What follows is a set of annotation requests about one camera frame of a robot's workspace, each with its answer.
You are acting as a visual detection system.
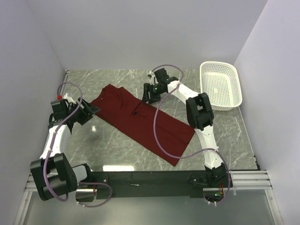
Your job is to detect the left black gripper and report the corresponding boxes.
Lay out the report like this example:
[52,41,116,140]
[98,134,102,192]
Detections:
[66,97,100,125]

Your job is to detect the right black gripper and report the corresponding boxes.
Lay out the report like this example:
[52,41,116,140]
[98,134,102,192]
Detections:
[141,83,164,105]

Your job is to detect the dark red t-shirt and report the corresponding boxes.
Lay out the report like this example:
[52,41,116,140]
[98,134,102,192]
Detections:
[91,84,195,166]

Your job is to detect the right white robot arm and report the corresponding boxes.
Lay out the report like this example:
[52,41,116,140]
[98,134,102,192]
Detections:
[142,66,231,188]

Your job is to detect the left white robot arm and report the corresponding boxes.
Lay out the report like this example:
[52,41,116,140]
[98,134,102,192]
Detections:
[30,98,100,201]

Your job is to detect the white perforated plastic basket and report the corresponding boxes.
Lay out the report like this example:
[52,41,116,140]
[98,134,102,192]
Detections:
[200,61,242,111]

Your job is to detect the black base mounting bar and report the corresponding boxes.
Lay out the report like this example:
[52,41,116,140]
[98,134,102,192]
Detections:
[83,170,233,198]

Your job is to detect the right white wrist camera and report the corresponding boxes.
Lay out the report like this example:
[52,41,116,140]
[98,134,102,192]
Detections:
[148,71,158,85]

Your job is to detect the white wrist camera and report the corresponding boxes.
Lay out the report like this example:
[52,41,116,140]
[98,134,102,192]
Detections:
[57,93,77,104]
[148,71,158,85]

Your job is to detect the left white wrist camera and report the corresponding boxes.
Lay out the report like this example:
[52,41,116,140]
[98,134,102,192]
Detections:
[57,93,77,104]

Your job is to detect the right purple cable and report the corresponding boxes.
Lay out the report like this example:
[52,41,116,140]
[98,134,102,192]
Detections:
[150,64,232,207]

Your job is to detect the aluminium frame rail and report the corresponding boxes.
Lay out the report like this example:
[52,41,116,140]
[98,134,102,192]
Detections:
[30,65,271,204]

